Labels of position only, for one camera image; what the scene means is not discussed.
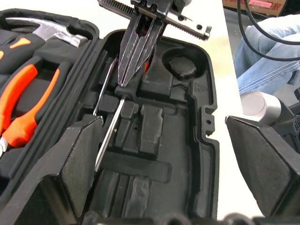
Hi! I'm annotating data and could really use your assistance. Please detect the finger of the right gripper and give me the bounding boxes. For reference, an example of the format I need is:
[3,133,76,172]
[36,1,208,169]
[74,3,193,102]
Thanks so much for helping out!
[118,11,152,87]
[127,17,166,85]

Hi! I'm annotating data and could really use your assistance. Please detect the orange handled pliers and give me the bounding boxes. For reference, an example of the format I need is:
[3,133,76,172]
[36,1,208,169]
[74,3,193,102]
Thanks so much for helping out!
[0,63,61,158]

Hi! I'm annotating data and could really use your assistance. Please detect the steel hammer black orange handle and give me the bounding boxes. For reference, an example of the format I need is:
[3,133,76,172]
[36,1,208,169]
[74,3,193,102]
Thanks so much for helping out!
[0,16,89,75]

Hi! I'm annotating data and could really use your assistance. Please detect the thin silver metal rod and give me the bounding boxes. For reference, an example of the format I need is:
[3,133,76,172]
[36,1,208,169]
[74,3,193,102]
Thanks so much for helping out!
[92,58,118,116]

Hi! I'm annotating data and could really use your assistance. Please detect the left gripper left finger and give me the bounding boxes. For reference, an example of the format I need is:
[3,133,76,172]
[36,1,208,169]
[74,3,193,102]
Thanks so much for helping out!
[0,115,105,225]

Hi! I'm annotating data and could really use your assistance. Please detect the cardboard box with red label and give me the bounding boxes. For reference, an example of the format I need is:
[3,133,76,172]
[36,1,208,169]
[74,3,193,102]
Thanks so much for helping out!
[222,0,285,18]

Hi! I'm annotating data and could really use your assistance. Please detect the orange handled screwdriver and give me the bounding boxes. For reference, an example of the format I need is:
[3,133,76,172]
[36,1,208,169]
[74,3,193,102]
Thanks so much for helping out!
[94,56,153,173]

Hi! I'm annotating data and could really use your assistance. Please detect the person in blue jeans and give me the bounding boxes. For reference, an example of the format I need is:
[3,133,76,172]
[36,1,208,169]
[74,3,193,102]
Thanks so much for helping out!
[234,14,300,96]

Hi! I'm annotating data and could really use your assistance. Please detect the black plastic tool case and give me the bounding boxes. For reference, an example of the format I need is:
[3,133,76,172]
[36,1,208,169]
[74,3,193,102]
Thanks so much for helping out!
[0,8,221,225]

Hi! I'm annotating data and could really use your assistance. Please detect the silver robot body cylinder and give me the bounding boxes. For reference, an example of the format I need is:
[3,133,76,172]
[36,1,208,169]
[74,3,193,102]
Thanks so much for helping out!
[240,88,300,141]

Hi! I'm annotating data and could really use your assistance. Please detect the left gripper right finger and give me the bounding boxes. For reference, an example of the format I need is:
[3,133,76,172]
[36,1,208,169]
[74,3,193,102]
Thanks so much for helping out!
[224,115,300,218]

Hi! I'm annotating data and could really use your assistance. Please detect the black tether cable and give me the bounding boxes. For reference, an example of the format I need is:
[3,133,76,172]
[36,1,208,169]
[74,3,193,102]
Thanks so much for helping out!
[237,0,300,62]
[246,0,300,46]

